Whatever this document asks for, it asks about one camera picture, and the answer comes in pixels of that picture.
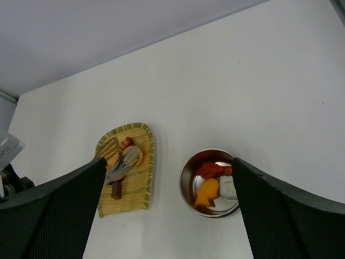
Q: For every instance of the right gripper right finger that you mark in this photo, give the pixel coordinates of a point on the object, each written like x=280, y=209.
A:
x=284, y=221

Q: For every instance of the brown chocolate stick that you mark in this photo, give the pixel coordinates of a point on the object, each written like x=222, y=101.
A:
x=116, y=190

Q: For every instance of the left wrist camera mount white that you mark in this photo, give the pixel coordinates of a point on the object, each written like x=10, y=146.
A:
x=10, y=148

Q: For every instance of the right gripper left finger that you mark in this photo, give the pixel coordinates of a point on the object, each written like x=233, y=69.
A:
x=54, y=219

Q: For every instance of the orange fish shaped cake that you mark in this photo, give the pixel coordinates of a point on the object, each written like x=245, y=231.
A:
x=207, y=192

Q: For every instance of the round steel lunch box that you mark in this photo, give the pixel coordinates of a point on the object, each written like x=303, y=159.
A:
x=189, y=182

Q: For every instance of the metal tongs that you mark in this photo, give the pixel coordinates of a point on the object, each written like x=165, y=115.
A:
x=111, y=152

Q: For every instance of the bamboo woven tray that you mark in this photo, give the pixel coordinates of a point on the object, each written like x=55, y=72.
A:
x=137, y=183

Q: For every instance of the white sushi roll piece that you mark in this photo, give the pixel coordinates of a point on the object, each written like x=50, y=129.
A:
x=226, y=188

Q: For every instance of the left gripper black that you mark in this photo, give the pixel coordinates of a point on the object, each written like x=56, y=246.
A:
x=15, y=189

